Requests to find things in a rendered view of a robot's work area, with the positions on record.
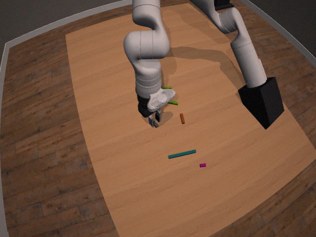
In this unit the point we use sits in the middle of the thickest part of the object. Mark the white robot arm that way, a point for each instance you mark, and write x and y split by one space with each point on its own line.
144 48

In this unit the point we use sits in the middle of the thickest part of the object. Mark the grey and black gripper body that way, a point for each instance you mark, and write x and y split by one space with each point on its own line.
152 98

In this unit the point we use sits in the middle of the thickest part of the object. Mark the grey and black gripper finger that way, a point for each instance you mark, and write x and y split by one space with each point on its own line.
151 120
157 115

